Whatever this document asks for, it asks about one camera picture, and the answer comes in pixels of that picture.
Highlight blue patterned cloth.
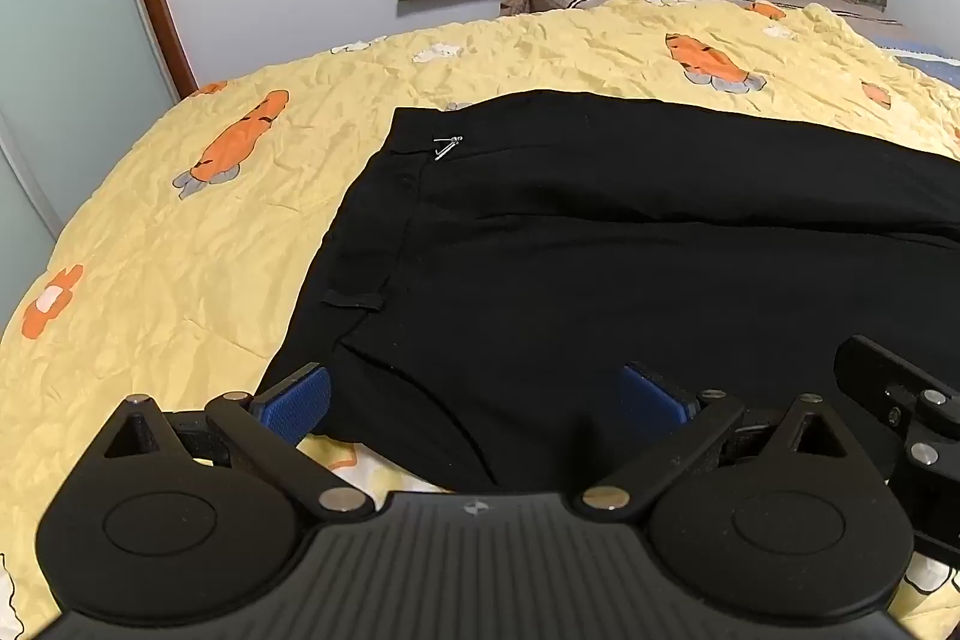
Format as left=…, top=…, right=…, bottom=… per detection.
left=876, top=34, right=960, bottom=80

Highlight frosted flower glass door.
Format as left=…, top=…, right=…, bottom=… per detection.
left=0, top=0, right=181, bottom=326

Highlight black pants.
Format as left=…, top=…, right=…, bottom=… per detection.
left=259, top=89, right=960, bottom=495

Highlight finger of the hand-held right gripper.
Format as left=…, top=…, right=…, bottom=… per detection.
left=834, top=334, right=960, bottom=487

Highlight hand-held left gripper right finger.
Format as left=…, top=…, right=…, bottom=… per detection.
left=581, top=361, right=856, bottom=522

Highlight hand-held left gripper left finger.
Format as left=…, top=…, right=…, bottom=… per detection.
left=101, top=364, right=372, bottom=522

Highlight yellow carrot print blanket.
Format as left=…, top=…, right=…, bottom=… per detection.
left=0, top=0, right=960, bottom=640

